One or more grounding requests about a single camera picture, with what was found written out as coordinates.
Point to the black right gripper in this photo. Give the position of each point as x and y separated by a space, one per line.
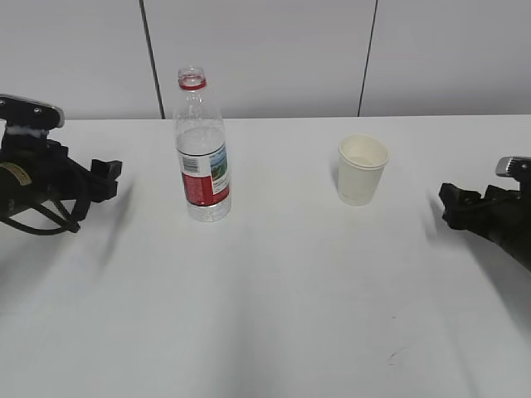
501 216

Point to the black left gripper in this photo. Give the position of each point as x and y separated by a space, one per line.
35 170

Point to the clear water bottle red label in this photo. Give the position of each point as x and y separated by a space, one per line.
200 142

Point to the white paper cup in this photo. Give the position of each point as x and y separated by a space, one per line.
362 160

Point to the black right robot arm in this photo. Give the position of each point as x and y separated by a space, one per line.
519 251

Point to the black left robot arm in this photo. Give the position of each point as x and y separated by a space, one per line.
59 212

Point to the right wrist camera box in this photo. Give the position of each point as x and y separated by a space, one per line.
515 167

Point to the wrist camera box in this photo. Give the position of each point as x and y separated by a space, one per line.
515 167
22 112

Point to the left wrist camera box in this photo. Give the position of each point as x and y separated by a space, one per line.
22 112

